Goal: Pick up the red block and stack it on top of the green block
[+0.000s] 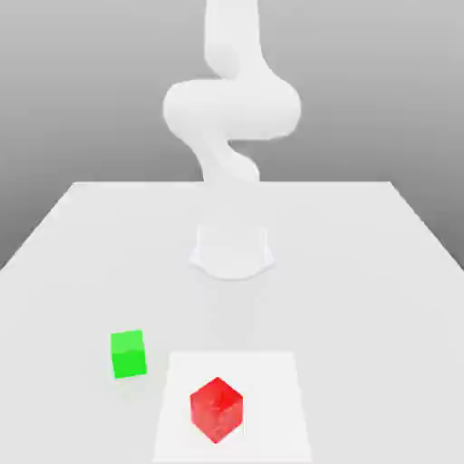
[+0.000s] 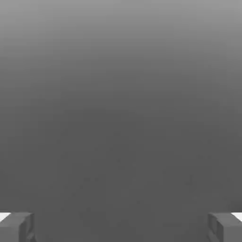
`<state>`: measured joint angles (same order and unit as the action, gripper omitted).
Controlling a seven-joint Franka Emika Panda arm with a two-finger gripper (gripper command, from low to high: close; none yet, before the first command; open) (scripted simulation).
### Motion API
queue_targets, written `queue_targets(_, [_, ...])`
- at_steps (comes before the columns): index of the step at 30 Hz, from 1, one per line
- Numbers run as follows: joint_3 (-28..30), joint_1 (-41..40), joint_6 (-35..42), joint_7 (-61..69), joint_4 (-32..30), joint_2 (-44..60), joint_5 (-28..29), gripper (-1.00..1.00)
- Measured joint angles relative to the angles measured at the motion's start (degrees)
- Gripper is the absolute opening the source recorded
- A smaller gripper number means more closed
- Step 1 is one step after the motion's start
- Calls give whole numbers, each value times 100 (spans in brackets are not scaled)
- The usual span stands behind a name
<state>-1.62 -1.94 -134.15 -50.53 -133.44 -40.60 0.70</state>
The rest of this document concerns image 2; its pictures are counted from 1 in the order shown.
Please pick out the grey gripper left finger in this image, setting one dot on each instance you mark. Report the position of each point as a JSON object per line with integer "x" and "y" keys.
{"x": 13, "y": 228}

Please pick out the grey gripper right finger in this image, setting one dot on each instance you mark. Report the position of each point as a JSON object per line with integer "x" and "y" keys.
{"x": 226, "y": 228}

